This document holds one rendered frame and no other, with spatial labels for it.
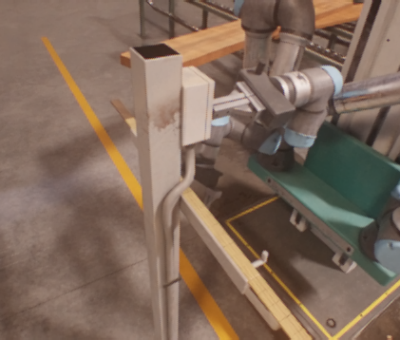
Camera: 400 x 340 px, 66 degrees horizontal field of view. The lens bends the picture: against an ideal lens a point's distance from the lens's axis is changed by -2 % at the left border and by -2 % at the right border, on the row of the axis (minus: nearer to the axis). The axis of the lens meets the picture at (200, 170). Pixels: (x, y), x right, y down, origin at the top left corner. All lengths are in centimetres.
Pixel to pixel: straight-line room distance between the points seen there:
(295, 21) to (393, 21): 31
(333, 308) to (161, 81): 113
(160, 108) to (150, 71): 6
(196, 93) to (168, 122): 6
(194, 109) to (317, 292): 104
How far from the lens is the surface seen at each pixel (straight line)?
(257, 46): 108
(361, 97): 86
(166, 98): 50
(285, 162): 126
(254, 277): 56
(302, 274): 143
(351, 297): 145
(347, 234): 113
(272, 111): 61
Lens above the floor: 147
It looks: 40 degrees down
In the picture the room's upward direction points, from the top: 4 degrees clockwise
